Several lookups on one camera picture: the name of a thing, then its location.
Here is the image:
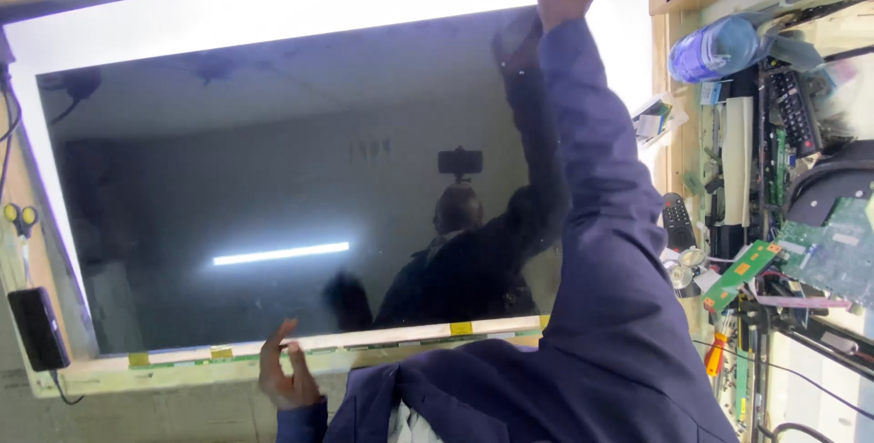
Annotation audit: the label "black cable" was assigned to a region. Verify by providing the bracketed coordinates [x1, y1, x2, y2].
[0, 64, 23, 198]

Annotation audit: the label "short black remote control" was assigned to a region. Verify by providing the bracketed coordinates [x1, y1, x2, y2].
[660, 192, 698, 252]

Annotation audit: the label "thin black wire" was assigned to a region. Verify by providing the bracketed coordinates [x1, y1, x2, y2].
[691, 339, 874, 423]

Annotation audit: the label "person's navy jacket torso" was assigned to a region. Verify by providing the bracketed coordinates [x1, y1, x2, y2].
[321, 341, 684, 443]

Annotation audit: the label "long black remote control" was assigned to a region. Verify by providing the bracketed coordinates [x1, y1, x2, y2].
[765, 67, 824, 158]

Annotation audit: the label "narrow green circuit board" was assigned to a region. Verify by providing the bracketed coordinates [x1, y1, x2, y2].
[702, 241, 783, 313]

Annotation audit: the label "black power adapter box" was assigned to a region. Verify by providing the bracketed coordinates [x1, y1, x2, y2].
[7, 286, 72, 373]

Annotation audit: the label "person's left hand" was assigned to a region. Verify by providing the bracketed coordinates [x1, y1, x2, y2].
[258, 319, 323, 410]

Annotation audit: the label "yellow-handled scissors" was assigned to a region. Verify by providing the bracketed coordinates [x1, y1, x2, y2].
[3, 203, 41, 240]

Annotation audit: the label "black round stand base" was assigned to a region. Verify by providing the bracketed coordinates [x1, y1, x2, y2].
[783, 141, 874, 227]

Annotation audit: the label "dark glass display panel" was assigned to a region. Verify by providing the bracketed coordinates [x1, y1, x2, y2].
[37, 7, 573, 370]

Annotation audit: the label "white lit backlight frame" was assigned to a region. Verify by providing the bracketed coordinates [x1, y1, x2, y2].
[3, 0, 655, 397]

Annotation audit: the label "orange-handled screwdriver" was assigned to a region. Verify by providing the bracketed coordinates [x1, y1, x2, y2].
[705, 331, 729, 377]

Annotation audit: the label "blue plastic bottle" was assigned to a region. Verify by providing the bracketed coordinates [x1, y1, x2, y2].
[667, 14, 774, 84]

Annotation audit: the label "large green circuit board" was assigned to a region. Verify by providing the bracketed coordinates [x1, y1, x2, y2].
[774, 196, 874, 309]

